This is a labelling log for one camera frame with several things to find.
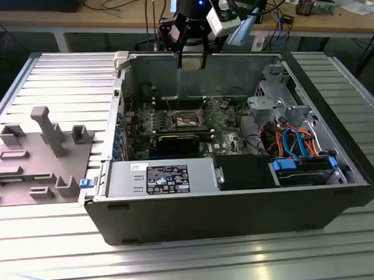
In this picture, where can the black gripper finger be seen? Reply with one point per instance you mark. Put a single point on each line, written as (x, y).
(167, 35)
(206, 40)

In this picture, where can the silver CPU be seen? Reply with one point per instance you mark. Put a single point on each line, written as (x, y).
(192, 64)

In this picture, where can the CPU socket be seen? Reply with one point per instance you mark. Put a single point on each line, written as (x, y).
(186, 121)

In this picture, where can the pale grey case latch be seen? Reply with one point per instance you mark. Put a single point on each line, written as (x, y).
(121, 59)

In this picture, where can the wooden desk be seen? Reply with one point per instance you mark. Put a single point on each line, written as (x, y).
(113, 17)

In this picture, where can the grey perforated metal cage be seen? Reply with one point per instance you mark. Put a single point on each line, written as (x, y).
(274, 71)

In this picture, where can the small black adapter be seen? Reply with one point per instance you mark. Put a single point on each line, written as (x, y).
(287, 19)

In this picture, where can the silver metal disk bay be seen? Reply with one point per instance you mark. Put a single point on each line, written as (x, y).
(261, 104)

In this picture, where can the green motherboard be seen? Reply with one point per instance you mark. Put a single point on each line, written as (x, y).
(233, 130)

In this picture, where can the green RAM stick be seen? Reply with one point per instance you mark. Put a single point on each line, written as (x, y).
(186, 133)

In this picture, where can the black graphics card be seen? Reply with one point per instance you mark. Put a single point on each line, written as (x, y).
(178, 145)

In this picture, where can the grey metal part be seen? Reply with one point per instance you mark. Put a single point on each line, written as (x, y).
(324, 7)

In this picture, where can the black box on desk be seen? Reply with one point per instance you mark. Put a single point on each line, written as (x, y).
(35, 5)

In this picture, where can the hard disk in blue carrier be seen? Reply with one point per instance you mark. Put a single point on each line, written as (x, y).
(282, 166)

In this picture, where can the grey power supply unit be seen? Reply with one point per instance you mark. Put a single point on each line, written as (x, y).
(123, 180)

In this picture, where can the white paper sheet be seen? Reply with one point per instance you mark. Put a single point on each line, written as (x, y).
(358, 8)

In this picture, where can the blue plastic case latch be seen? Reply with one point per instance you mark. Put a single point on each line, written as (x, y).
(85, 183)

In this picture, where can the black open PC case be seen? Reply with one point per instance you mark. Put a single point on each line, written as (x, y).
(209, 216)

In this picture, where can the grey plastic parts rack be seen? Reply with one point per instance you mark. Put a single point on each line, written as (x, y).
(35, 159)

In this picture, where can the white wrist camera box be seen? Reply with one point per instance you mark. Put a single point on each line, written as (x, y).
(222, 25)

